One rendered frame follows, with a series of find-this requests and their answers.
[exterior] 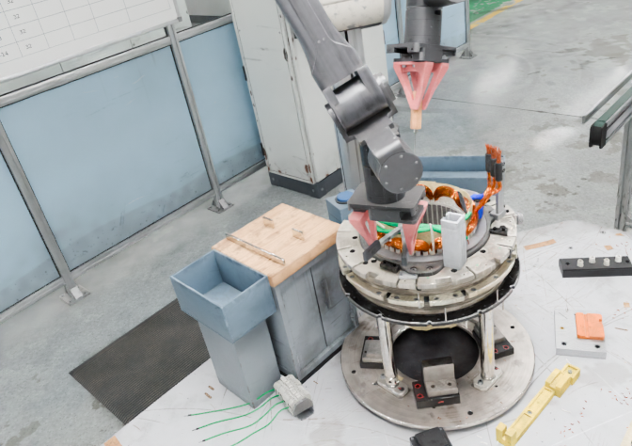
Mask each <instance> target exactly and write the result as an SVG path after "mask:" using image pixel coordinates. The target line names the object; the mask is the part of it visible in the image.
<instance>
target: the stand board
mask: <svg viewBox="0 0 632 446"><path fill-rule="evenodd" d="M263 216H265V217H268V218H270V219H273V220H274V224H275V227H274V228H270V227H268V226H266V225H264V223H263V219H262V217H263ZM339 227H340V224H338V223H336V222H333V221H330V220H327V219H325V218H322V217H319V216H316V215H313V214H310V213H307V212H305V211H302V210H299V209H296V208H294V207H292V206H289V205H286V204H284V203H281V204H279V205H278V206H277V207H275V208H274V209H272V210H271V211H269V212H267V213H266V214H264V215H262V216H260V217H259V218H257V219H256V220H254V221H252V222H251V223H249V224H247V225H246V226H244V227H243V228H241V229H239V230H238V231H236V232H235V233H233V234H232V235H234V236H236V237H238V238H240V239H242V240H244V241H247V242H248V243H250V244H252V245H254V246H256V247H260V248H262V249H264V250H266V251H269V252H271V253H273V254H275V255H277V256H278V257H281V258H283V259H285V264H286V265H285V266H283V265H281V264H279V263H276V262H274V261H272V260H269V259H267V258H265V257H263V256H261V255H260V254H258V253H256V252H254V251H251V250H249V249H247V248H245V247H242V246H240V245H238V244H235V243H233V242H231V241H230V240H228V239H227V238H225V239H224V240H222V241H220V242H219V243H217V244H216V245H214V246H212V250H213V249H216V250H218V251H220V252H222V253H224V254H225V255H227V256H229V257H231V258H232V259H234V260H236V261H238V262H240V263H243V264H245V265H247V266H249V267H251V268H253V269H255V270H257V271H259V272H261V273H263V274H264V275H266V276H268V279H269V283H270V285H271V286H273V287H276V286H277V285H278V284H279V283H280V282H282V281H283V280H285V279H286V278H288V277H289V276H291V275H292V274H293V273H295V272H296V271H297V270H299V269H300V268H302V267H303V266H304V265H306V264H307V263H309V262H310V261H312V260H313V259H314V258H316V257H317V256H318V255H320V254H321V253H323V252H324V251H325V250H327V249H328V248H330V247H331V246H333V245H334V244H335V243H336V237H337V232H338V230H339ZM292 228H294V229H297V230H299V231H302V232H303V233H304V237H305V240H304V241H302V240H300V239H297V238H295V237H293V236H292Z"/></svg>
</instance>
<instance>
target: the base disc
mask: <svg viewBox="0 0 632 446"><path fill-rule="evenodd" d="M358 323H359V327H357V328H356V329H355V330H354V331H353V332H352V333H350V334H349V335H348V336H347V337H346V338H345V339H344V342H343V345H342V348H341V353H340V364H341V369H342V373H343V377H344V379H345V382H346V384H347V386H348V388H349V389H350V391H351V392H352V394H353V395H354V396H355V398H356V399H357V400H358V401H359V402H360V403H361V404H362V405H363V406H365V407H366V408H367V409H369V410H370V411H372V412H373V413H375V414H376V415H378V416H380V417H382V418H384V419H386V420H388V421H390V422H394V423H397V424H399V425H403V426H407V427H411V428H416V429H422V430H429V429H431V428H434V427H437V426H438V427H443V429H444V430H455V429H462V428H467V427H470V426H474V425H477V424H481V423H483V422H487V421H490V420H492V419H494V418H495V417H497V416H499V415H500V414H502V413H504V412H505V411H506V410H508V409H509V408H510V407H512V406H513V405H514V404H515V403H516V402H517V401H518V400H519V399H520V398H521V397H522V396H523V394H524V393H525V392H526V390H527V388H528V387H529V384H530V382H531V379H532V377H533V373H534V368H535V353H534V348H533V344H532V341H531V339H530V336H529V334H528V332H527V331H526V330H525V328H524V327H523V326H522V324H521V323H520V322H519V321H518V320H517V319H516V318H515V317H514V316H513V315H512V314H510V313H509V312H508V311H506V310H505V309H504V310H502V307H501V306H497V307H496V308H494V323H495V325H496V326H497V327H498V329H499V330H500V331H501V332H502V334H503V335H504V336H505V337H506V339H507V340H508V341H509V342H510V341H513V342H510V344H511V345H512V346H513V348H514V354H511V355H509V356H506V357H503V358H497V359H495V364H496V365H497V366H499V367H501V369H502V375H501V376H500V378H499V379H498V380H497V381H496V382H495V383H494V384H493V385H492V386H491V387H490V388H489V389H488V390H479V389H477V388H475V387H474V383H473V379H474V378H476V377H477V376H478V375H479V374H480V373H481V350H480V345H479V343H478V342H477V341H476V339H475V338H474V337H473V334H472V330H473V329H474V326H475V323H474V322H472V321H470V320H468V321H467V328H466V321H464V322H461V323H457V324H456V325H457V327H459V328H461V329H463V330H464V331H466V332H467V333H468V334H470V335H471V336H472V338H473V339H474V340H475V342H476V343H477V345H478V347H479V358H478V361H477V363H476V364H475V366H474V367H473V368H472V370H471V371H470V372H468V373H467V374H465V375H464V376H462V377H460V378H458V379H455V381H456V384H457V383H458V385H457V387H458V391H459V394H460V402H461V403H460V404H453V405H446V406H434V407H426V408H420V409H417V405H416V400H415V396H414V392H413V387H412V382H414V381H417V380H415V379H412V378H410V377H408V376H406V375H405V374H403V373H402V372H401V371H399V369H398V368H397V373H398V376H400V377H403V380H402V382H403V383H404V384H406V385H407V387H408V393H407V394H406V395H405V396H402V397H397V396H396V395H394V394H393V393H391V392H390V391H388V390H386V389H385V388H383V387H382V386H380V385H379V384H378V382H377V377H378V376H379V375H380V374H381V373H383V372H384V369H366V368H360V363H359V362H360V358H361V353H362V348H363V343H364V339H365V336H379V335H378V331H377V330H375V327H374V324H376V318H374V317H372V316H370V315H368V314H367V313H364V314H363V315H362V316H360V317H359V318H358ZM408 328H410V327H406V326H402V325H396V324H395V325H393V326H392V327H391V330H392V338H393V343H394V342H395V340H396V339H397V338H398V337H399V336H400V335H401V334H402V333H403V332H404V331H406V330H407V329H408ZM504 360H506V361H504ZM438 417H439V418H438ZM467 417H468V418H467ZM440 419H441V420H440Z"/></svg>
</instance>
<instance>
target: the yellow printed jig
mask: <svg viewBox="0 0 632 446"><path fill-rule="evenodd" d="M579 377H580V369H579V368H578V367H576V366H574V365H572V364H569V363H567V364H566V365H565V366H564V367H563V368H562V370H559V369H557V368H556V369H555V370H554V371H553V372H552V373H551V375H550V376H549V377H548V378H547V379H546V381H545V385H544V386H543V387H542V388H541V389H540V391H539V392H538V393H537V394H536V395H535V397H534V398H533V399H532V400H531V401H530V403H529V404H528V405H527V406H526V408H525V409H524V410H523V411H522V413H521V414H520V415H519V416H518V417H517V419H516V420H515V421H514V422H513V424H512V425H511V426H510V427H509V428H508V430H507V425H506V424H504V423H502V422H500V423H499V425H498V426H497V427H496V441H498V442H499V443H501V444H502V445H504V446H514V445H515V444H516V443H517V442H518V440H519V439H521V438H522V436H523V435H524V434H525V433H526V431H527V430H528V429H529V427H530V426H531V425H532V424H533V422H534V421H535V420H536V419H537V417H538V416H539V415H540V414H541V412H542V411H543V410H544V409H545V407H546V406H547V405H548V403H549V402H550V401H551V400H552V398H553V397H554V396H557V397H559V398H561V396H562V395H563V394H564V393H565V391H566V390H567V389H568V387H569V386H570V385H572V386H573V385H574V384H575V382H576V381H577V379H578V378H579Z"/></svg>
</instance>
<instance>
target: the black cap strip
mask: <svg viewBox="0 0 632 446"><path fill-rule="evenodd" d="M604 259H609V266H605V265H604ZM615 259H616V256H612V257H595V263H589V260H590V257H588V258H563V259H559V268H560V271H561V275H562V278H594V277H624V276H632V262H631V261H630V259H629V257H628V256H622V261H621V262H620V263H617V262H615ZM578 260H582V261H583V266H582V267H579V266H577V261H578Z"/></svg>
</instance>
